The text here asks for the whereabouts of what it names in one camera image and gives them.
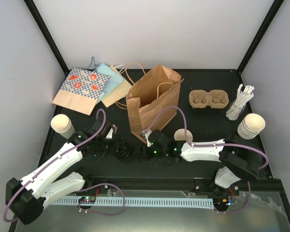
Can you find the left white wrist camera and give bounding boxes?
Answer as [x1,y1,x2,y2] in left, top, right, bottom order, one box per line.
[105,125,117,140]

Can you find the left black frame post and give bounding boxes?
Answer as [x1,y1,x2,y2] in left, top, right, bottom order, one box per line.
[24,0,70,76]

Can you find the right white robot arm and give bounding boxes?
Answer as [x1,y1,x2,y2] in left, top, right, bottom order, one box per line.
[133,130,264,196]

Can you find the light blue paper bag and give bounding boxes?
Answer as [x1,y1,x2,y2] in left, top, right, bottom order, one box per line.
[87,57,123,102]

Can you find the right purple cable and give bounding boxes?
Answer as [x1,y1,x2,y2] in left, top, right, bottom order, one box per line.
[149,105,269,170]

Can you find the far pulp cup carrier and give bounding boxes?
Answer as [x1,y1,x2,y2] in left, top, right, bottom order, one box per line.
[188,89,229,109]

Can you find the light blue cable duct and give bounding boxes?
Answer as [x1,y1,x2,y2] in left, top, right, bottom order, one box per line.
[52,196,214,209]

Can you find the black lid stack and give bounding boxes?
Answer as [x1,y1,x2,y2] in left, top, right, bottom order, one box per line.
[115,141,133,163]

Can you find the brown paper bag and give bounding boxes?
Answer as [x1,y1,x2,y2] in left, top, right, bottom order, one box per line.
[126,65,183,143]

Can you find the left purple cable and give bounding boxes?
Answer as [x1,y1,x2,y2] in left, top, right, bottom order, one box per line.
[2,108,107,223]

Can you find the left paper cup stack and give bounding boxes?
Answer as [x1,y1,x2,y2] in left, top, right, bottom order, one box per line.
[51,114,75,139]

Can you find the paper cup stack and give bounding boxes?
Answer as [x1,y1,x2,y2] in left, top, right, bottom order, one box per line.
[51,114,75,139]
[237,113,266,140]

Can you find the black frame post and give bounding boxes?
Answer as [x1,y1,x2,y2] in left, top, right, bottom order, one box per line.
[24,0,70,76]
[237,0,284,74]

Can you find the right black frame post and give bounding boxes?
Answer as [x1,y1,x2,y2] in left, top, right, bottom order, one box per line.
[237,0,284,74]

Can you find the small circuit board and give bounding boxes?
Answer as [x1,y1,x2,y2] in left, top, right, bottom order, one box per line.
[78,196,96,204]

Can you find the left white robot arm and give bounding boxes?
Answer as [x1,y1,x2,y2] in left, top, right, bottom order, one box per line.
[3,119,130,225]

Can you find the single white paper cup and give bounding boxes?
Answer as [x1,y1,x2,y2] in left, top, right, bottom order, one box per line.
[174,129,193,142]

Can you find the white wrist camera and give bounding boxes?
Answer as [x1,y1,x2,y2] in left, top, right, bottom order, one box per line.
[140,129,152,147]
[105,125,117,140]

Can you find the blue checkered paper bag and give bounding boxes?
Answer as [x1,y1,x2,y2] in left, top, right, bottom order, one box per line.
[52,67,110,115]

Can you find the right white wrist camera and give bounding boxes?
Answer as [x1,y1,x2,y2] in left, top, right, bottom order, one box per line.
[140,129,152,147]

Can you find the front purple cable loop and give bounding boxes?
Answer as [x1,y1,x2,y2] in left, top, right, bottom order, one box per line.
[77,183,126,216]

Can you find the right paper cup stack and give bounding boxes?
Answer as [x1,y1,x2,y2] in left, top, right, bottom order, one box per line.
[237,113,266,140]

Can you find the tan paper bag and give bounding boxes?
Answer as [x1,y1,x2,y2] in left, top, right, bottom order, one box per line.
[102,65,132,109]

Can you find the white straws in holder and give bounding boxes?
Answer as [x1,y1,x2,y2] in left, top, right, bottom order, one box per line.
[226,84,254,121]

